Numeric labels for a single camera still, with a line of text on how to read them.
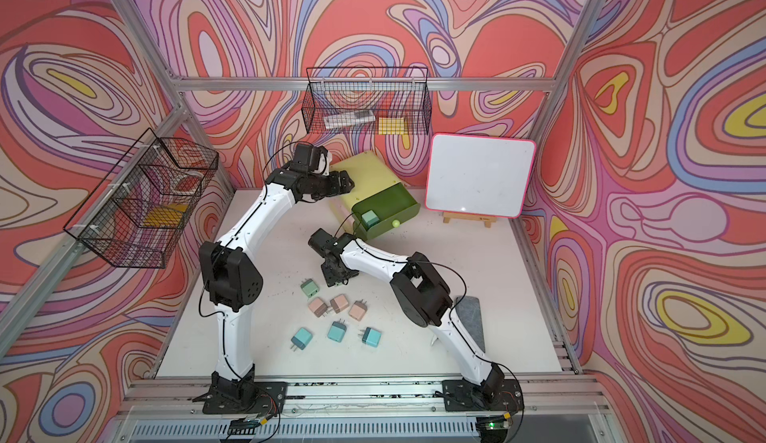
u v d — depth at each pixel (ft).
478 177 3.30
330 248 2.36
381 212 2.98
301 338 2.67
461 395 2.41
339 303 2.86
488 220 3.42
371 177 3.05
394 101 3.15
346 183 2.76
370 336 2.68
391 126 2.99
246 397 2.15
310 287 2.98
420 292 1.85
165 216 2.35
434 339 2.65
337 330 2.75
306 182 2.25
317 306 2.85
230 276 1.75
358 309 2.85
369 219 2.91
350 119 2.92
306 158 2.33
